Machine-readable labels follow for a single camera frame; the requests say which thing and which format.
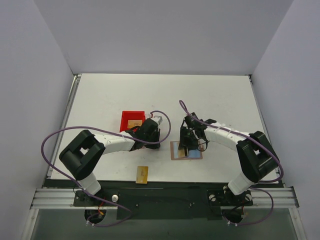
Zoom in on gold card with black stripe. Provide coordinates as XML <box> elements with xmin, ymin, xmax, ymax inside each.
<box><xmin>183</xmin><ymin>147</ymin><xmax>189</xmax><ymax>157</ymax></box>

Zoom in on tan leather card holder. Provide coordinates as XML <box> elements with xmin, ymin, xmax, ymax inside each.
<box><xmin>170</xmin><ymin>141</ymin><xmax>203</xmax><ymax>161</ymax></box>

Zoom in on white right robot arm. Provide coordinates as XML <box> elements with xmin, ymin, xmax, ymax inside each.
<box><xmin>178</xmin><ymin>113</ymin><xmax>279</xmax><ymax>205</ymax></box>

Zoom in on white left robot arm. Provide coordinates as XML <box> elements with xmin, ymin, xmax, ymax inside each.
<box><xmin>59</xmin><ymin>116</ymin><xmax>162</xmax><ymax>206</ymax></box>

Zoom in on red plastic bin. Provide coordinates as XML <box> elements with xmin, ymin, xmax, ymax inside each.
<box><xmin>119</xmin><ymin>110</ymin><xmax>146</xmax><ymax>132</ymax></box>

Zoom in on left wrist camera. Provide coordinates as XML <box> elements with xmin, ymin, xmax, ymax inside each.
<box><xmin>149</xmin><ymin>113</ymin><xmax>163</xmax><ymax>126</ymax></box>

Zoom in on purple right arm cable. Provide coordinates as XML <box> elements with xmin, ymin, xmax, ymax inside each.
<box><xmin>178</xmin><ymin>99</ymin><xmax>285</xmax><ymax>227</ymax></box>

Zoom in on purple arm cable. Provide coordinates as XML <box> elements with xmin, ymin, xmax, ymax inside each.
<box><xmin>178</xmin><ymin>99</ymin><xmax>285</xmax><ymax>227</ymax></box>
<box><xmin>40</xmin><ymin>110</ymin><xmax>172</xmax><ymax>227</ymax></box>

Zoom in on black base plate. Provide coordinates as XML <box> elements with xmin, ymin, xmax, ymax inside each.
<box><xmin>73</xmin><ymin>181</ymin><xmax>253</xmax><ymax>220</ymax></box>

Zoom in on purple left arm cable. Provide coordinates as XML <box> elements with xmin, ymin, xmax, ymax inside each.
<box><xmin>40</xmin><ymin>110</ymin><xmax>172</xmax><ymax>227</ymax></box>

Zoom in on aluminium frame rail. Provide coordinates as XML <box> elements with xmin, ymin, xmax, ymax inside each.
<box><xmin>29</xmin><ymin>187</ymin><xmax>118</xmax><ymax>210</ymax></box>

